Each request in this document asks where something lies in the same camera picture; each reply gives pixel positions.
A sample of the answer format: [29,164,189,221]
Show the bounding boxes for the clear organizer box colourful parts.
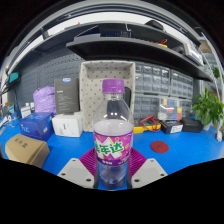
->
[158,97,184,122]

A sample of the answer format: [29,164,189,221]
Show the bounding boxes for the teal box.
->
[8,71,20,84]

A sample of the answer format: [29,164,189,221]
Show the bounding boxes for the yellow multimeter with red leads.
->
[133,115,163,134]

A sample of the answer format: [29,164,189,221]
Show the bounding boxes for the brown cardboard box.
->
[4,133,51,169]

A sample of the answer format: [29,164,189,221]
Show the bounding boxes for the green potted plant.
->
[190,89,224,131]

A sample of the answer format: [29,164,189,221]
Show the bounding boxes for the small white box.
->
[20,105,33,118]

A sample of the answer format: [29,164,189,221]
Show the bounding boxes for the black zip case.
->
[123,86,132,108]

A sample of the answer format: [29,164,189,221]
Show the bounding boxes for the beige perforated tray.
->
[78,59,137,133]

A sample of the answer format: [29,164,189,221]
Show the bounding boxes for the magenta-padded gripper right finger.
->
[127,147,168,190]

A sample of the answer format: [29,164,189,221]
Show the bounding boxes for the dark grey flat box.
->
[54,77,81,115]

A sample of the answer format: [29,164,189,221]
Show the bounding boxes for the clear purple-capped drink bottle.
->
[92,78,135,191]

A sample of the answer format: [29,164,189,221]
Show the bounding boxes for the black wall shelf unit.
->
[6,19,214,83]

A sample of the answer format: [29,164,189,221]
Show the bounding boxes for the white product box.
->
[51,112,84,138]

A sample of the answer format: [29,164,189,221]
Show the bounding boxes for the plain black box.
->
[181,117,204,134]

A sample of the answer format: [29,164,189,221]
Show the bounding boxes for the blue product box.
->
[19,112,55,142]

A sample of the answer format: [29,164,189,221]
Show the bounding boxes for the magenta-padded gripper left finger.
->
[57,147,100,190]

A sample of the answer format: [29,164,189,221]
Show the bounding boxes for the black box with white label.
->
[160,119,184,135]

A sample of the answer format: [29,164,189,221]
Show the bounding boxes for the purple plastic bag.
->
[32,85,57,115]

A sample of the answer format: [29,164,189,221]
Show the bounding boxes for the flat round red coaster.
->
[150,140,170,154]

